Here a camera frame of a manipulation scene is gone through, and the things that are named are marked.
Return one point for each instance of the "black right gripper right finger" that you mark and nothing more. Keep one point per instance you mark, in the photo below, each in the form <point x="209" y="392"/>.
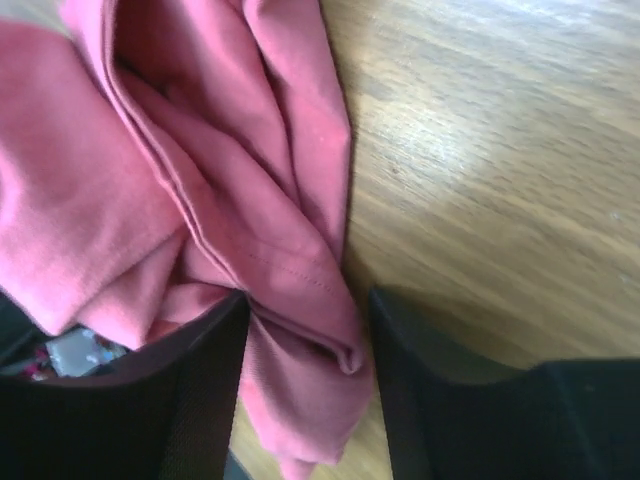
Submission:
<point x="451" y="413"/>

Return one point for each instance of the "pink t-shirt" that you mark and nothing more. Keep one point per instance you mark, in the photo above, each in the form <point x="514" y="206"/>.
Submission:
<point x="162" y="153"/>

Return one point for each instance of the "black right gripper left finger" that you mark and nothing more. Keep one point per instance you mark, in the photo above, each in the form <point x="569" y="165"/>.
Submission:
<point x="164" y="411"/>

